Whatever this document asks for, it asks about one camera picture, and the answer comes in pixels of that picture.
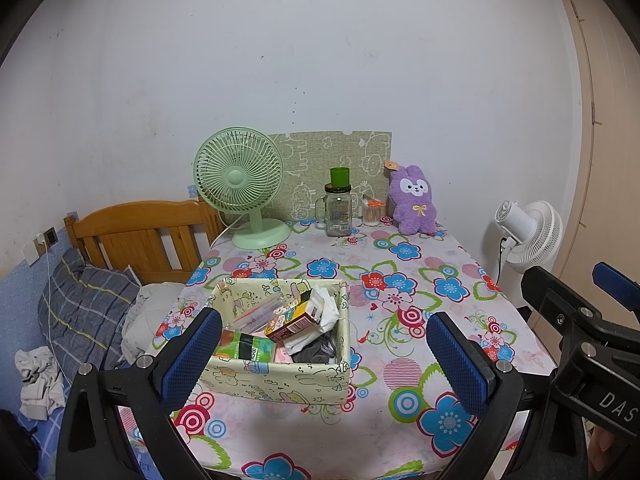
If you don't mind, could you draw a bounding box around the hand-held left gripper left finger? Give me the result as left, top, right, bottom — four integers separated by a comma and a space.
55, 307, 223, 480

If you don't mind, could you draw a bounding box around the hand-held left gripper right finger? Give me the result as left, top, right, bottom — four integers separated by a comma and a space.
425, 311, 568, 480

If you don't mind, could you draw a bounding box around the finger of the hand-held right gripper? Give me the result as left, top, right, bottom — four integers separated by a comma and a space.
592, 261, 640, 313
520, 265, 640, 357

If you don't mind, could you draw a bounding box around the yellow printed fabric storage box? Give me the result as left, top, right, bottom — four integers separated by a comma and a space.
197, 277, 351, 406

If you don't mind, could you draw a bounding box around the clear pen pack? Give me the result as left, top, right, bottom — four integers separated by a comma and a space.
227, 294, 288, 333

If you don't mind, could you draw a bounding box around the colourful snack box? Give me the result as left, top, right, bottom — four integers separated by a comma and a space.
264, 301, 321, 343

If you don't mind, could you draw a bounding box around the grey cloth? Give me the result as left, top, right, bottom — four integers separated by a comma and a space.
291, 337, 343, 365

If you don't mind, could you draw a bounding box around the white tissue pack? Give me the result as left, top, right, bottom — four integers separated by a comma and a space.
285, 287, 343, 351

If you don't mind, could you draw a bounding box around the person's right hand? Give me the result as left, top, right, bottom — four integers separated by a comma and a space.
587, 422, 621, 478

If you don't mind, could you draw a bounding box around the white duvet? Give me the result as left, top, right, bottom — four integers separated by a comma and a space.
122, 282, 188, 366

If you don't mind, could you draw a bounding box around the white standing fan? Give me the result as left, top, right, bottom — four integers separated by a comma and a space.
494, 200, 563, 286

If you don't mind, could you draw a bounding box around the grey plaid pillow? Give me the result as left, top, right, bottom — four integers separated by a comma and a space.
37, 247, 141, 386

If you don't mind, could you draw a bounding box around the beige door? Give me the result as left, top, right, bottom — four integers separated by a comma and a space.
552, 0, 640, 321

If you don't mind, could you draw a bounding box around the crumpled white cloth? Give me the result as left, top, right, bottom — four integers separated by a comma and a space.
14, 346, 66, 421

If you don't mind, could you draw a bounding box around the purple plush bunny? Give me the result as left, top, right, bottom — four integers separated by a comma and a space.
384, 160, 443, 236

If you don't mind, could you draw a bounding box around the small jar orange lid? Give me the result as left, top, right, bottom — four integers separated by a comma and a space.
362, 195, 387, 226

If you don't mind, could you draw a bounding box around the green desk fan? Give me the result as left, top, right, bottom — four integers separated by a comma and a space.
193, 127, 291, 250

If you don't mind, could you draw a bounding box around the glass mug jar black lid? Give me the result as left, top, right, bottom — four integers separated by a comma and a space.
314, 185, 355, 238

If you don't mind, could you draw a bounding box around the green printed board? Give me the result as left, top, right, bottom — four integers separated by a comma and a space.
267, 131, 392, 222

